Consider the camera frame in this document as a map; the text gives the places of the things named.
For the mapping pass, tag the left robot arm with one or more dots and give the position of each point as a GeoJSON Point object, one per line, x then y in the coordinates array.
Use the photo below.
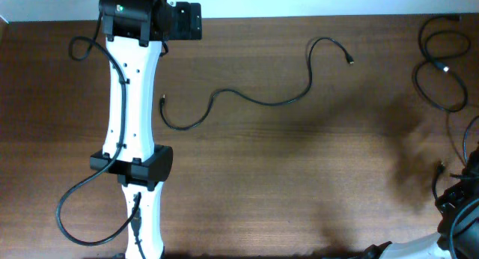
{"type": "Point", "coordinates": [136, 34]}

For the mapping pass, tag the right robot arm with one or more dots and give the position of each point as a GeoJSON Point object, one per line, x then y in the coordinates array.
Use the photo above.
{"type": "Point", "coordinates": [457, 233]}

